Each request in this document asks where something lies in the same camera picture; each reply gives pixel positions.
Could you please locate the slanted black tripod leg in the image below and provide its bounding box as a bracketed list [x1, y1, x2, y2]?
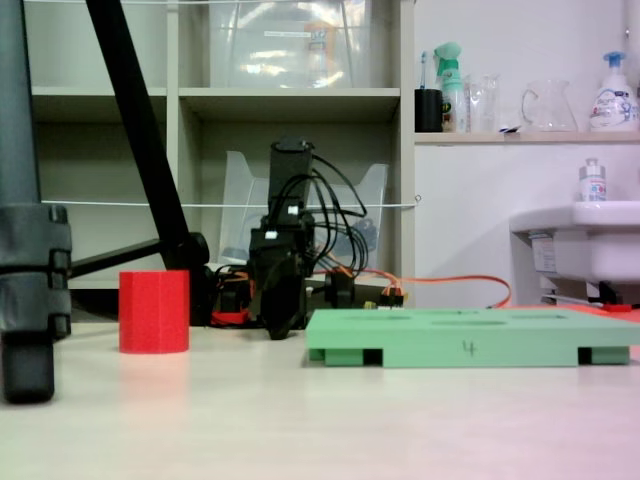
[84, 0, 214, 327]

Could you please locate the clear measuring cup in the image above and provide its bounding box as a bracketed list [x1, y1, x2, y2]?
[464, 73, 502, 134]

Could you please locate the thin black tripod brace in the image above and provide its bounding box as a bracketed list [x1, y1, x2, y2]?
[69, 238, 164, 279]

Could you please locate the black cup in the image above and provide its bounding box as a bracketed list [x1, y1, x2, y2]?
[414, 88, 445, 134]

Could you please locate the red base clamp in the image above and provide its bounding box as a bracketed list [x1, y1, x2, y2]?
[209, 308, 251, 328]

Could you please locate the orange cable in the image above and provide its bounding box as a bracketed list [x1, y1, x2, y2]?
[309, 254, 512, 310]

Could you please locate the beige shelf unit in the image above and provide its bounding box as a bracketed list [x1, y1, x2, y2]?
[22, 0, 416, 292]

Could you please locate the clear plastic file tray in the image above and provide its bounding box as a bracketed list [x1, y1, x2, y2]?
[218, 149, 390, 277]

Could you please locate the white sink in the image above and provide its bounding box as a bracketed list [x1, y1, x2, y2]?
[509, 199, 640, 287]

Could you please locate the green shape-sorting board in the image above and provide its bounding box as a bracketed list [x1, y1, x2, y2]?
[303, 307, 640, 370]

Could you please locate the clear plastic storage box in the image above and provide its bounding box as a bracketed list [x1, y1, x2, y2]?
[207, 0, 374, 90]

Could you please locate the small clear sanitizer bottle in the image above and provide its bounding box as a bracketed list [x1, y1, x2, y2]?
[578, 157, 609, 204]

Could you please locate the glass pitcher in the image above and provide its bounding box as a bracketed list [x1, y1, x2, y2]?
[521, 79, 579, 134]

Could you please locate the thick grey tripod leg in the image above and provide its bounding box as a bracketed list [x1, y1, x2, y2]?
[0, 0, 74, 405]

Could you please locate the white foam soap bottle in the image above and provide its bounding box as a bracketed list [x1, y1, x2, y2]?
[588, 50, 640, 133]

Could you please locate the orange labelled packet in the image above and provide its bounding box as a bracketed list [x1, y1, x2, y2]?
[303, 20, 338, 76]

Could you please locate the green spray bottle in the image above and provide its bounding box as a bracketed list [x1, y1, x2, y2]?
[433, 41, 467, 134]

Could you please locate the wooden wall ledge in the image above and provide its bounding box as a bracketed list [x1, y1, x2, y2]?
[413, 130, 640, 147]

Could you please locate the black clamp under sink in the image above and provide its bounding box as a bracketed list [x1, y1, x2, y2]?
[597, 280, 626, 306]

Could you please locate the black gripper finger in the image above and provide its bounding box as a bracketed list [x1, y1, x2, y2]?
[269, 258, 308, 342]
[252, 257, 281, 322]

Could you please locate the red octagonal pillar block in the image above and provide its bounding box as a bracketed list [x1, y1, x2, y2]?
[118, 269, 191, 355]

